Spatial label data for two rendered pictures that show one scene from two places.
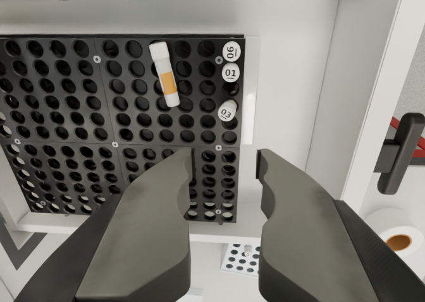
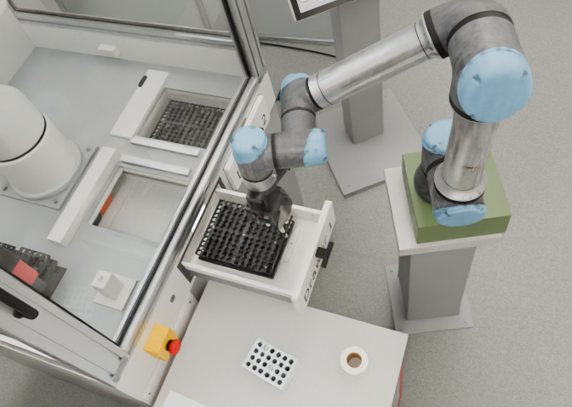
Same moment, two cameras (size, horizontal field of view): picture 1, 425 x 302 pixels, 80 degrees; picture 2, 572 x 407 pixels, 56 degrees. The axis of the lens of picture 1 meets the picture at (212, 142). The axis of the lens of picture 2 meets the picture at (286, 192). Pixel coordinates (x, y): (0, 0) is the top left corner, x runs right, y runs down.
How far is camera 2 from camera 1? 1.32 m
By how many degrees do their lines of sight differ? 57
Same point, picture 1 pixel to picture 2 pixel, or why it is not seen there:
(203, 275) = (221, 392)
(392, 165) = (324, 255)
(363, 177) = (312, 249)
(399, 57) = (322, 220)
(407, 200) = (368, 346)
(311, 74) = not seen: hidden behind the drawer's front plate
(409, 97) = not seen: outside the picture
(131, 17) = not seen: hidden behind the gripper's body
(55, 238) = (181, 282)
